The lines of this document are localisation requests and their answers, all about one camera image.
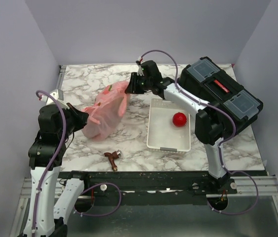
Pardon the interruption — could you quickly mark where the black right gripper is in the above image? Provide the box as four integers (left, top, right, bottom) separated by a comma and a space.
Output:
125, 72, 152, 94

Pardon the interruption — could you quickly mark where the pink plastic bag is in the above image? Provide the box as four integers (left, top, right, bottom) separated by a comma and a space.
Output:
82, 81, 130, 141

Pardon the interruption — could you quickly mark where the red fake pomegranate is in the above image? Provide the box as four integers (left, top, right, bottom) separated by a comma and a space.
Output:
172, 112, 187, 127

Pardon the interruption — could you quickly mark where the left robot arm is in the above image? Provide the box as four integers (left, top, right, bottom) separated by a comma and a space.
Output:
20, 103, 91, 237

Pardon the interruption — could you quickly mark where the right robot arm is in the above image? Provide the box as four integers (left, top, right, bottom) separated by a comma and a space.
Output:
125, 58, 236, 194

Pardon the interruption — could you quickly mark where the black plastic toolbox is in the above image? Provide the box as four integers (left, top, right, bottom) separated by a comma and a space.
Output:
178, 57, 264, 134

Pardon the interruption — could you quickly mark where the brown toy faucet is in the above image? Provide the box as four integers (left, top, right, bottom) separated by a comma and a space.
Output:
104, 150, 122, 172

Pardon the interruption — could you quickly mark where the white perforated plastic basket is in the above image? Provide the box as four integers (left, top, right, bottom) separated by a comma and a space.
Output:
146, 98, 191, 153

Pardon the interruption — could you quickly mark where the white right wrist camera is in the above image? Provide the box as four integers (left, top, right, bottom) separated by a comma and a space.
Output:
136, 57, 144, 76

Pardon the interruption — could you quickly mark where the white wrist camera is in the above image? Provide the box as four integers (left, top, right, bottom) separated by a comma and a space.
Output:
46, 89, 64, 105
136, 57, 144, 76

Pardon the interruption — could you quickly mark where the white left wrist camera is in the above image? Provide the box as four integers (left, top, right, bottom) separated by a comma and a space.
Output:
46, 89, 64, 105

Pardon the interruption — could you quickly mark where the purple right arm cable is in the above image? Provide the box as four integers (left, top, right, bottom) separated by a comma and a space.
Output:
136, 49, 259, 215

